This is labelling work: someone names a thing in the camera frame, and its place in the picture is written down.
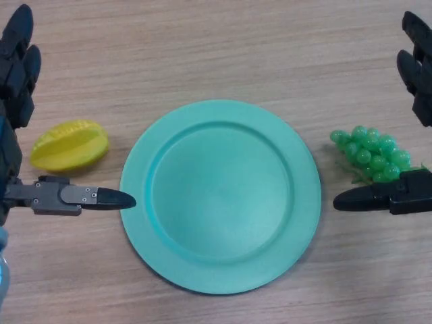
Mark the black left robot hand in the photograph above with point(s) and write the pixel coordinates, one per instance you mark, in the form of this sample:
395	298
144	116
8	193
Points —
13	84

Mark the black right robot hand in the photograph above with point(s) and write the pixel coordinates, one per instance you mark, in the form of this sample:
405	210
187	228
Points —
410	199

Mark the yellow starfruit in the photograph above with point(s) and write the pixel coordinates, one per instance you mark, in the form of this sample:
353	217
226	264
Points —
71	148

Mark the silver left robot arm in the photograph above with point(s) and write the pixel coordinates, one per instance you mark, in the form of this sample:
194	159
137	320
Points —
3	270

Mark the green round plate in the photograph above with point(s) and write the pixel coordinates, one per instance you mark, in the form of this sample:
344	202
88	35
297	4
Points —
219	202

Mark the green grape bunch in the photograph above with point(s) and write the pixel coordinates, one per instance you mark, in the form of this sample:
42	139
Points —
374	155

